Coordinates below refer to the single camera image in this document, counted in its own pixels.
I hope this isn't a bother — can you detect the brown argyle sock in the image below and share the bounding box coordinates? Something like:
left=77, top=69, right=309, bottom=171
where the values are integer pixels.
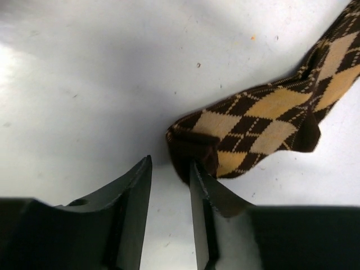
left=166, top=1, right=359, bottom=183

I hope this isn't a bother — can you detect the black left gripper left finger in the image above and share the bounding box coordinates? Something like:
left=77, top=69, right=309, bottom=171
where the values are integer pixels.
left=1, top=156, right=152, bottom=269

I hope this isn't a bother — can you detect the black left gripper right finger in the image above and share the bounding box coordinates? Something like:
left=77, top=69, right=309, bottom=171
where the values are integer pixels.
left=190, top=162, right=359, bottom=269

